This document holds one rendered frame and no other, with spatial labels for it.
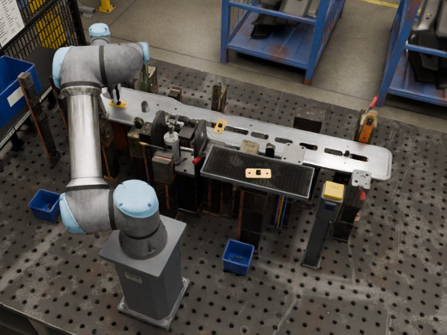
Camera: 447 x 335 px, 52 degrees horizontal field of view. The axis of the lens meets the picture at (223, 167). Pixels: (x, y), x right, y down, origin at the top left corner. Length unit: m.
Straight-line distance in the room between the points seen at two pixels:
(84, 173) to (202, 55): 2.89
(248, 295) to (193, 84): 1.30
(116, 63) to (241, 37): 2.75
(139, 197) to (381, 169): 1.01
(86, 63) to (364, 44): 3.41
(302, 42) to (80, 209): 3.04
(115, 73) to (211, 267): 0.88
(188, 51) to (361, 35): 1.62
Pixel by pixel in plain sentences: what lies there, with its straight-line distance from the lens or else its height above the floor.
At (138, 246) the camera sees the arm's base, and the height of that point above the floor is 1.16.
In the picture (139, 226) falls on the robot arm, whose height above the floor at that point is 1.25.
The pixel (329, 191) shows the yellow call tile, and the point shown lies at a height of 1.16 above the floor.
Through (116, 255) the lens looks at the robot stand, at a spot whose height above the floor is 1.10.
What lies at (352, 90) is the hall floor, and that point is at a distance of 3.90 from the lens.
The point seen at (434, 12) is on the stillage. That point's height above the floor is 0.56.
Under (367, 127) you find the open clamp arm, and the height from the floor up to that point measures 1.05.
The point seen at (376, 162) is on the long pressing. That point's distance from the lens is 1.91.
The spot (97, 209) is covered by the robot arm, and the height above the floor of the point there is 1.31.
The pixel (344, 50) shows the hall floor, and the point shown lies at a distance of 4.35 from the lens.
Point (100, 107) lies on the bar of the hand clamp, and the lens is 1.89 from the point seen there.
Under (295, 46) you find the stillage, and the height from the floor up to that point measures 0.16.
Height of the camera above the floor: 2.32
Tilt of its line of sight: 48 degrees down
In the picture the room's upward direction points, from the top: 2 degrees clockwise
